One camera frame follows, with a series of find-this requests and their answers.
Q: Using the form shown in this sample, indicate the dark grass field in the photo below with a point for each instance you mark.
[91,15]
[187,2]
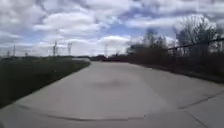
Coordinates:
[30,75]

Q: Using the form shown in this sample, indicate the row of bare trees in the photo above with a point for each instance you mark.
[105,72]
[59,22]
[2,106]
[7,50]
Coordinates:
[190,40]

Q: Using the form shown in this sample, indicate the pale concrete path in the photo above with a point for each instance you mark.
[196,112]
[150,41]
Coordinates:
[100,96]

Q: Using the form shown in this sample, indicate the row of distant pylons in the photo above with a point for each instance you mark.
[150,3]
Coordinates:
[55,48]

